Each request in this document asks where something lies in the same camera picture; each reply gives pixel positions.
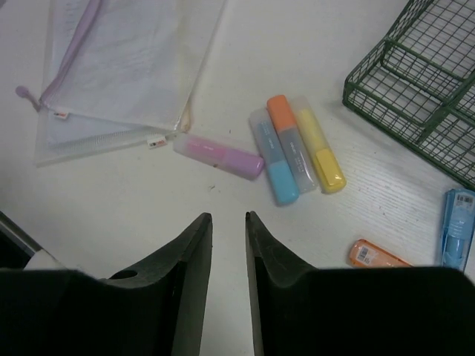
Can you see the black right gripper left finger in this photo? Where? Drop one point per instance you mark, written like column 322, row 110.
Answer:
column 153, row 307

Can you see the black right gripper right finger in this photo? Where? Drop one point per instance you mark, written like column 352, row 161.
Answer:
column 298, row 309

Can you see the clear pouch with purple zipper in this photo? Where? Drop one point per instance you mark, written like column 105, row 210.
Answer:
column 132, row 62

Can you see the clear mesh document pouch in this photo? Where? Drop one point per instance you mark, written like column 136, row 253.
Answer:
column 76, row 137

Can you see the yellow highlighter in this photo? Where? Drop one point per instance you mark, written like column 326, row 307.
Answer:
column 328, row 171

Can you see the pink highlighter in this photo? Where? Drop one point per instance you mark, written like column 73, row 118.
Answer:
column 226, row 158

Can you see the blue highlighter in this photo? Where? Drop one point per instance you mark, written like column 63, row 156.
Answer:
column 278, row 171

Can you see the orange highlighter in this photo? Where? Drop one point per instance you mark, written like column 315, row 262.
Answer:
column 293, row 146

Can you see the green wire desk organizer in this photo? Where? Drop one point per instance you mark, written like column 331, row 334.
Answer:
column 417, row 85

